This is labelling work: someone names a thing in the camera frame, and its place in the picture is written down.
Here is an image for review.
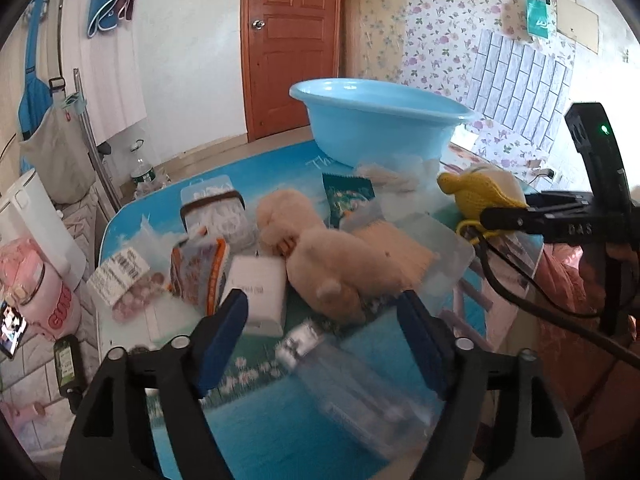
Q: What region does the white yellow plush toy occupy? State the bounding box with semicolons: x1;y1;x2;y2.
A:
437;165;527;234

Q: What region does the clear bag of beige sticks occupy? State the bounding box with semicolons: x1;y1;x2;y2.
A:
344;211;476;291

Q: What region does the labelled bag of sweets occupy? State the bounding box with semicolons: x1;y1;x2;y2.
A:
87;247;168;324

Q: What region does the dark green snack packet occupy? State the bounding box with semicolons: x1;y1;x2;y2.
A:
322;174;375;229

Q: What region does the orange white snack packet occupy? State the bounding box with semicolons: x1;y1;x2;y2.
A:
169;226;230;315

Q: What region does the beige plush dog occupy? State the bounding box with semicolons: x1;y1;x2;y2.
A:
255;188;412;325

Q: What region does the dark green bottle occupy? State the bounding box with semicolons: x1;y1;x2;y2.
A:
53;335;88;414

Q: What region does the smartphone with lit screen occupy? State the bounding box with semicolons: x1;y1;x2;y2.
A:
0;302;27;360

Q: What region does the pink water bottle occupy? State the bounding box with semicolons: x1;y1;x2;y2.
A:
1;238;81;341

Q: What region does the light blue plastic basin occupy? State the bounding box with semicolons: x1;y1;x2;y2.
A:
290;78;476;167

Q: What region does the white rectangular box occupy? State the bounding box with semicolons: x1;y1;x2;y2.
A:
222;255;288;338

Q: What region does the teal hanging packet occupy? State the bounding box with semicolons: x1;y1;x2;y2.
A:
525;0;553;40

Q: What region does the clear box with brown band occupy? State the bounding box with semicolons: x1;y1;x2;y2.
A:
180;174;256;252

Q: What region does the white electric kettle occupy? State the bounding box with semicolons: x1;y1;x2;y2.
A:
0;169;87;290

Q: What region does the green cap plastic bottle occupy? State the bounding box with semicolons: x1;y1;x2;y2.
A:
129;139;160;200

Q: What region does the grey tote bag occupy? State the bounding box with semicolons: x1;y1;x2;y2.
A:
20;91;96;205

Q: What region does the brown wooden door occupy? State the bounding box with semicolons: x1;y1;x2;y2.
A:
240;0;341;141

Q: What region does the blue hanging garment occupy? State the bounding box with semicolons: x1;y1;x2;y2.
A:
17;0;56;141

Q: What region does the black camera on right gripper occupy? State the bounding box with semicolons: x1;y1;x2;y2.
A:
565;102;631;212

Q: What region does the black cable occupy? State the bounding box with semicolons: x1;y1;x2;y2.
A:
466;224;640;366

